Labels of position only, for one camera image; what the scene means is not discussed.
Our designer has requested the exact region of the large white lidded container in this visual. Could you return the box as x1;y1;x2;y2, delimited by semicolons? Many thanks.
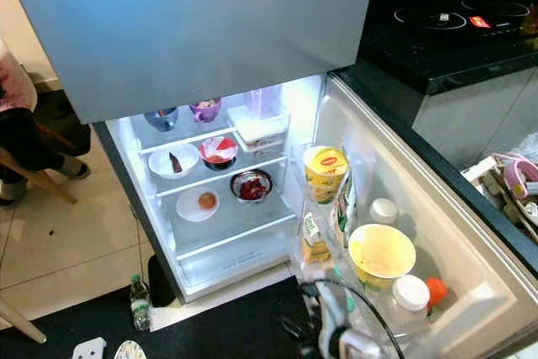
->
224;104;293;145

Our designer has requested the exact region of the person in pink shirt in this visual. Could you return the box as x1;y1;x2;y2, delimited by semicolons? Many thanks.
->
0;46;92;209

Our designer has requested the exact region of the grey freezer door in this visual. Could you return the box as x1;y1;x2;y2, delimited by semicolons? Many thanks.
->
0;0;381;126

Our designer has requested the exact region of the black bag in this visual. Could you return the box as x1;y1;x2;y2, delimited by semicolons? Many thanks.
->
32;88;93;160

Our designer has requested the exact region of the red cooktop sticker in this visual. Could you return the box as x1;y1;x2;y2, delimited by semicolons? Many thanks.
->
467;14;493;30

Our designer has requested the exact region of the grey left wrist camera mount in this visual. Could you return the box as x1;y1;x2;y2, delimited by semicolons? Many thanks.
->
72;337;109;359

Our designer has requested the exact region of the orange capped bottle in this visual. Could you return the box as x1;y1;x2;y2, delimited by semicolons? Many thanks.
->
425;277;449;309

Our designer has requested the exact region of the black induction cooktop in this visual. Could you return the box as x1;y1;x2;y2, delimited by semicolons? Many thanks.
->
355;0;538;97

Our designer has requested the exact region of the steel bowl with red food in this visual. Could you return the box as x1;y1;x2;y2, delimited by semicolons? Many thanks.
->
229;167;275;205

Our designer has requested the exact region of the purple mug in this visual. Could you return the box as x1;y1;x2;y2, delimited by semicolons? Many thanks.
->
188;98;223;124

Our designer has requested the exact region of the black rounded floor object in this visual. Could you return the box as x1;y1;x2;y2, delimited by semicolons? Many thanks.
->
146;253;178;310

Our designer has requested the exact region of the rack with pink utensils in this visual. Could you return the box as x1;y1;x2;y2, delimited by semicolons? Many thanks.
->
461;151;538;244

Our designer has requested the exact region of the white capped jar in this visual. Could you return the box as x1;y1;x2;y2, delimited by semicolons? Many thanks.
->
367;197;398;226

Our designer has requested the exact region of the fridge door white inside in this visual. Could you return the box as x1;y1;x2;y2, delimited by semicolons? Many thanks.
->
288;71;538;359

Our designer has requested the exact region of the corn print juice carton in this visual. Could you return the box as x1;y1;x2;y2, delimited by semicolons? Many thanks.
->
300;211;334;265

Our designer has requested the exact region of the clear purple pitcher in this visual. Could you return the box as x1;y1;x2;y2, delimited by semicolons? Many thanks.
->
243;85;284;121

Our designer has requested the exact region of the yellow plastic bowl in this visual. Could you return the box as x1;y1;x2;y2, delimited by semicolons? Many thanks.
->
346;222;418;293

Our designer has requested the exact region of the small white plate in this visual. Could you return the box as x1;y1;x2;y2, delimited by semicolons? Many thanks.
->
174;186;220;224

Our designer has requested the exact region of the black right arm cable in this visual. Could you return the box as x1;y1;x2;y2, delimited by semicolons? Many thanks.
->
301;277;407;359

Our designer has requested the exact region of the black bowl red white cover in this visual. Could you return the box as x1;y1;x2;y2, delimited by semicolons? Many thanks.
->
198;135;240;172

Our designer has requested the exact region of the green capped water bottle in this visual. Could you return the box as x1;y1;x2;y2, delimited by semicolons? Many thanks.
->
128;272;153;331

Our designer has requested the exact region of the slate blue mug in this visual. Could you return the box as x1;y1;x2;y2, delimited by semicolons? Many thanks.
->
142;107;180;134

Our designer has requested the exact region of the glass fridge shelf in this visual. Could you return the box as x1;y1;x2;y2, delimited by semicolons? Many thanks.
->
130;111;291;156
164;184;299;261
145;145;291;200

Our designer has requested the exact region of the green white snack packet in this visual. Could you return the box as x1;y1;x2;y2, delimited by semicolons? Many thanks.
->
330;170;360;252

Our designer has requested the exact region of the clear jar white lid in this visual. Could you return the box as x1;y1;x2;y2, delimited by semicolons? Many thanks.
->
390;274;432;315

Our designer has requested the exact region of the yellow tea box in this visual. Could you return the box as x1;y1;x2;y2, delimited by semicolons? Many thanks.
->
302;145;351;206

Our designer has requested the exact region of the grey kitchen cabinet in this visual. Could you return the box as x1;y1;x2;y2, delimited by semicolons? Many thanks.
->
410;65;538;177

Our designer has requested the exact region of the black floor mat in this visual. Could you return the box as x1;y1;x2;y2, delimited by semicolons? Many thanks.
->
0;275;303;359

